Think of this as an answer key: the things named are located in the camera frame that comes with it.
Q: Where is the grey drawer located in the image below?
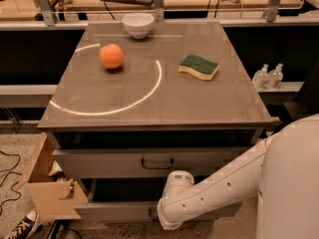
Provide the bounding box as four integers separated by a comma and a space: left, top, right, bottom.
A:
73, 177, 243, 224
53, 147, 248, 178

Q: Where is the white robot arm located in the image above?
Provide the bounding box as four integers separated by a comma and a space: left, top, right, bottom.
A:
158, 115, 319, 239

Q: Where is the grey drawer cabinet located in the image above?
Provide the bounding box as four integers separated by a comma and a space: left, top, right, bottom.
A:
37, 20, 273, 224

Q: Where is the grey top drawer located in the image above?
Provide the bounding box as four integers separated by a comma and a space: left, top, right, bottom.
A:
53, 147, 248, 178

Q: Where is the green yellow sponge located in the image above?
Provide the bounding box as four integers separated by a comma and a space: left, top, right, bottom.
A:
178, 55, 219, 81

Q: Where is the orange fruit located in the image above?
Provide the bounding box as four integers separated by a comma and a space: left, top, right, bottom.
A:
99, 44, 124, 70

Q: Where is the white bowl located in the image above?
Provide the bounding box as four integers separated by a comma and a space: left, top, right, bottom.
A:
122, 13, 155, 39

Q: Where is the right clear plastic bottle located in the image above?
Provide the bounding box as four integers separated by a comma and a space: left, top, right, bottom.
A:
267, 63, 283, 89

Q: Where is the cardboard box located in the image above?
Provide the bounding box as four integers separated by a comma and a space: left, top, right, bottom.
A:
16, 133, 88, 222

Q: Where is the black office chair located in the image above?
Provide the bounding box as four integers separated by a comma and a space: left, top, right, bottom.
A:
280, 59, 319, 125

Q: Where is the black white sneaker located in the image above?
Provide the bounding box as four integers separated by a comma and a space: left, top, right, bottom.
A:
3, 209, 40, 239

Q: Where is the black floor cable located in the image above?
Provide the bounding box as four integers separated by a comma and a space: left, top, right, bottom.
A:
0, 149, 23, 217

